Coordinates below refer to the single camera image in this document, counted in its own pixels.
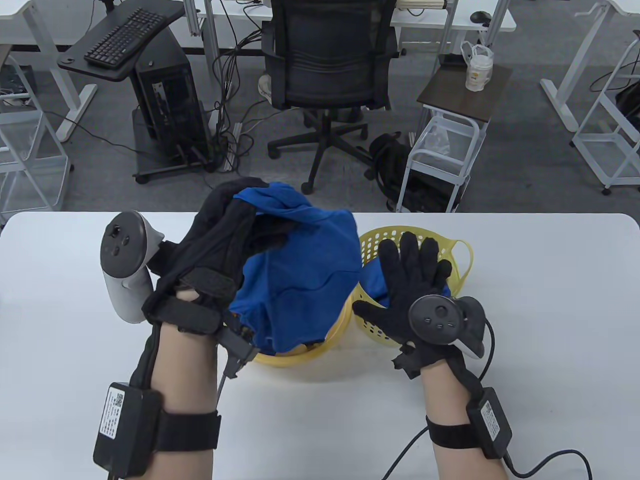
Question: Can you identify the blue t-shirt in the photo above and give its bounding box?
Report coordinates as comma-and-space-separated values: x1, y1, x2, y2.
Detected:
227, 182, 451, 353

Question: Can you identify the brown side table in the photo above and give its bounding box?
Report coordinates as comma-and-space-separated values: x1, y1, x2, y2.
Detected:
416, 64, 513, 125

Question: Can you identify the black right wrist strap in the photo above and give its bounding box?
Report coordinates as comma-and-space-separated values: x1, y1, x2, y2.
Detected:
426, 416, 476, 448

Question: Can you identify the person's left forearm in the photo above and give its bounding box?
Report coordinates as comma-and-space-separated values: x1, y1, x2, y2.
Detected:
145, 322, 221, 480

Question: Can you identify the bundle of black cables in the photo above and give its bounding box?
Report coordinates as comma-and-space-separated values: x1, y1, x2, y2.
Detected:
200, 0, 281, 198

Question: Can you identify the black computer tower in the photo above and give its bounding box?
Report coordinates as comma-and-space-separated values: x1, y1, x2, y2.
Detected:
135, 25, 213, 156

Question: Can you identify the person's right hand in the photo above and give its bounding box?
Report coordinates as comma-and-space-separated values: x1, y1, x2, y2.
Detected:
352, 231, 463, 373

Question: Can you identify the black wrist strap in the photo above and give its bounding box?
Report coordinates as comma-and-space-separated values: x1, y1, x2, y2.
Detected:
157, 410, 222, 452
426, 416, 476, 448

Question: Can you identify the black left wrist strap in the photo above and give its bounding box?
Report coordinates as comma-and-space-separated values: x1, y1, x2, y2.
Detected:
157, 410, 222, 452

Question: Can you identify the black computer cart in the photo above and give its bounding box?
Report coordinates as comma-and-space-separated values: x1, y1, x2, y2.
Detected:
56, 0, 223, 185

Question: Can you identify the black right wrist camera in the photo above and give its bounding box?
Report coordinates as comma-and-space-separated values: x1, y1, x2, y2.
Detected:
391, 347, 422, 379

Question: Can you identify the dark grey right controller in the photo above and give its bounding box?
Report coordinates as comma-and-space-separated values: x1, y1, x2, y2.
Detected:
407, 295, 487, 360

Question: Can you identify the white wire rack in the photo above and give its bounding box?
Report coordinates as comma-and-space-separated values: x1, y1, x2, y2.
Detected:
0, 55, 71, 213
570, 37, 640, 196

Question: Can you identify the white trolley cart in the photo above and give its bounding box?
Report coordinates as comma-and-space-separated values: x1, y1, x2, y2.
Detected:
395, 112, 487, 214

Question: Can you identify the white power strip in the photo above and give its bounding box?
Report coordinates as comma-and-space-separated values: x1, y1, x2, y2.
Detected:
222, 122, 243, 173

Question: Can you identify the black bag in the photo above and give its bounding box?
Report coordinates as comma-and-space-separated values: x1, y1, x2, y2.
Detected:
614, 80, 640, 132

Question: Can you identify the yellow perforated basket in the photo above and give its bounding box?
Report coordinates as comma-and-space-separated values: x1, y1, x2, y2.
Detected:
350, 226, 474, 348

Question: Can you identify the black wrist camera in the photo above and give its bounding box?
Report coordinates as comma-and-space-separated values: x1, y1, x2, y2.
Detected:
391, 347, 422, 379
217, 312, 261, 378

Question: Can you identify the white cup in plastic bag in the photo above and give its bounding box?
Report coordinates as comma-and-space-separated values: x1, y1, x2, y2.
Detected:
460, 41, 495, 93

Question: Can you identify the white desk with aluminium frame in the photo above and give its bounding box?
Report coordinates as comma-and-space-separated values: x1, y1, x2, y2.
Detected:
182, 0, 517, 86

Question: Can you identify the grey white left controller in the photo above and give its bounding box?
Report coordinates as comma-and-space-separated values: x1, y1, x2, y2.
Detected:
100, 210, 166, 325

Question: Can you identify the black mesh office chair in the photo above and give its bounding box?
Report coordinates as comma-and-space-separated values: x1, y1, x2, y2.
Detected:
260, 0, 401, 196

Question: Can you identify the yellow round basin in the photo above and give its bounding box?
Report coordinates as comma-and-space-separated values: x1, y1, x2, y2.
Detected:
250, 295, 353, 368

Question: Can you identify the black box with white label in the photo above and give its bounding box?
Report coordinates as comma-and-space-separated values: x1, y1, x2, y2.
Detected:
92, 381, 163, 478

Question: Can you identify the person's left hand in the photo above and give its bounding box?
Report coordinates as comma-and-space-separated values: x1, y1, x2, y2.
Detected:
141, 177, 296, 336

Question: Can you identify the black keyboard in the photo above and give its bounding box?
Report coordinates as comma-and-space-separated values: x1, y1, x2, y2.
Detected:
83, 7, 167, 69

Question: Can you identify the slim black wrist box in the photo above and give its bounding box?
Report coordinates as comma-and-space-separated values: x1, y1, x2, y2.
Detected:
466, 386, 513, 460

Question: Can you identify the black backpack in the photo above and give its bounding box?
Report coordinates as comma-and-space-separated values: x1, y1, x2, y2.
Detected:
369, 132, 471, 213

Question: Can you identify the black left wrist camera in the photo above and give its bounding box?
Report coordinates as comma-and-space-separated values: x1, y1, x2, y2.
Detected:
217, 312, 261, 378

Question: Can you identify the person's right forearm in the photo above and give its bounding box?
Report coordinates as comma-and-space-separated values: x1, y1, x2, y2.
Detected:
420, 357, 511, 480

